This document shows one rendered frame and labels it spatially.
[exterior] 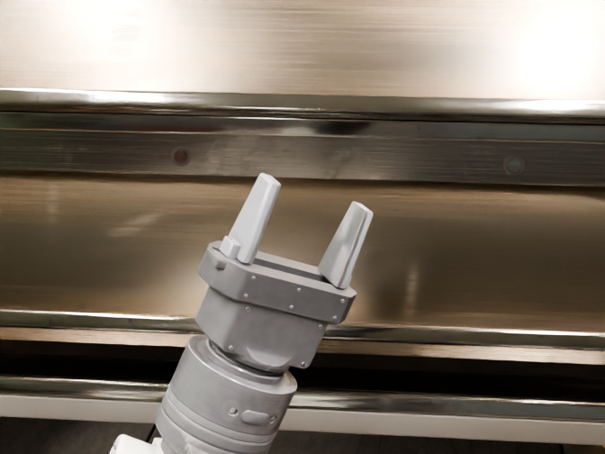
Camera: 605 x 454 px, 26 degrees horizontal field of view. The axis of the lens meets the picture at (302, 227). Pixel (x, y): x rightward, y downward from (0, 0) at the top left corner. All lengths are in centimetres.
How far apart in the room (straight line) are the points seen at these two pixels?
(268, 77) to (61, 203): 30
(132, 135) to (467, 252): 40
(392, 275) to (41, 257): 41
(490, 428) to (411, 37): 42
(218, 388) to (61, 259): 64
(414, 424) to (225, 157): 36
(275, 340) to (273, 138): 55
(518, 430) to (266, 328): 52
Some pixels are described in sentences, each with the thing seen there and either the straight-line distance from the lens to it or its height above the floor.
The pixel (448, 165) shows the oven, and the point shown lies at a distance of 146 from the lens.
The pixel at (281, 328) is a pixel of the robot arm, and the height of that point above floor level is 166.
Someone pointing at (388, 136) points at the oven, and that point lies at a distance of 145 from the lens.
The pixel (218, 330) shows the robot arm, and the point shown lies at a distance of 93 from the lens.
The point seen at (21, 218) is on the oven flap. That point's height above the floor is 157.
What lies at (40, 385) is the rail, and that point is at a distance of 146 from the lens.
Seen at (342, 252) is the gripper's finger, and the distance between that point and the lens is 97.
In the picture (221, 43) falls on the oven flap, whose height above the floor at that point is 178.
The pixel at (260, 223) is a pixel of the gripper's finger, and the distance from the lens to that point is 91.
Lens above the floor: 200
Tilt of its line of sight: 17 degrees down
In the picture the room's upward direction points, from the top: straight up
